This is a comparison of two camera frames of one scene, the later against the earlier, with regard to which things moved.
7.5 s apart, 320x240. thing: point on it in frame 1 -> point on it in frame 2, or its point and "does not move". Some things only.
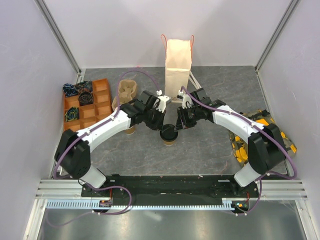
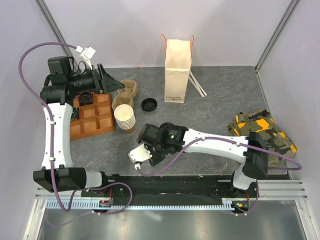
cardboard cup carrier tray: [127, 88] does not move
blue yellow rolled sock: [73, 113] does not move
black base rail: [172, 188] does not move
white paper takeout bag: [178, 63] does not move
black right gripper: [181, 122] -> [157, 157]
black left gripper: [158, 125] -> [103, 81]
